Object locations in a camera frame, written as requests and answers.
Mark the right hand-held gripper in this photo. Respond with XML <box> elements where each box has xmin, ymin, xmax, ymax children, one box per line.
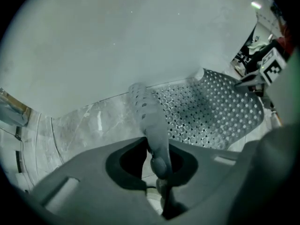
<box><xmin>234</xmin><ymin>47</ymin><xmax>288</xmax><ymax>96</ymax></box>

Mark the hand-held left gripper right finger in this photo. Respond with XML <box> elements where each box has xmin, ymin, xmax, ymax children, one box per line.
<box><xmin>167</xmin><ymin>139</ymin><xmax>240</xmax><ymax>218</ymax></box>

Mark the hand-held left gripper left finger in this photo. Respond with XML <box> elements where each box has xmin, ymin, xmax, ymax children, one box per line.
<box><xmin>31</xmin><ymin>137</ymin><xmax>165</xmax><ymax>225</ymax></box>

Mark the grey perforated rubber mat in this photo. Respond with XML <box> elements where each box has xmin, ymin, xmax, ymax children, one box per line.
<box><xmin>127</xmin><ymin>68</ymin><xmax>264</xmax><ymax>180</ymax></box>

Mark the white bathtub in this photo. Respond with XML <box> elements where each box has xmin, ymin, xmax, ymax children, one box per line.
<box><xmin>0</xmin><ymin>0</ymin><xmax>258</xmax><ymax>120</ymax></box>

